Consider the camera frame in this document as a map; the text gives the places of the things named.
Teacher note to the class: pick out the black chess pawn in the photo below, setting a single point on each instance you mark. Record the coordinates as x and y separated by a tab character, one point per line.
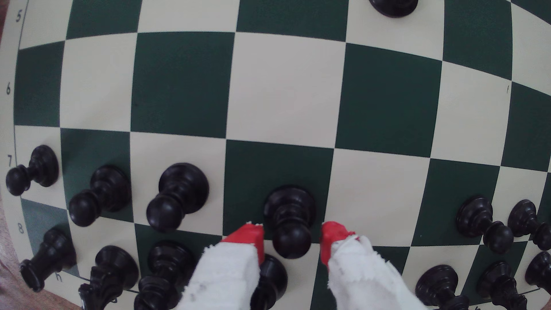
531	224
394	6
484	224
177	196
100	196
32	170
289	219

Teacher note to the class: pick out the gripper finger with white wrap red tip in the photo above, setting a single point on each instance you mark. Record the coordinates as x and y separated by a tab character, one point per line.
228	275
366	275

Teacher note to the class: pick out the black chess knight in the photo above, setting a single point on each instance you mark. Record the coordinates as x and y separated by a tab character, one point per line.
499	284
107	275

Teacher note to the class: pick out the black chess queen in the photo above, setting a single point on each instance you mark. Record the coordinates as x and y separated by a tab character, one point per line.
272	280

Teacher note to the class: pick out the black chess bishop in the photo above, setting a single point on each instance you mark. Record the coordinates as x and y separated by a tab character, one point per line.
441	288
163	275

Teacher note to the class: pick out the black chess rook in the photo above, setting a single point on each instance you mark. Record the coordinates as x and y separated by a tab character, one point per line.
47	258
539	271

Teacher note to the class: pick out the green and cream chess board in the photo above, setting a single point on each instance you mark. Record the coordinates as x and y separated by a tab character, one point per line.
284	94

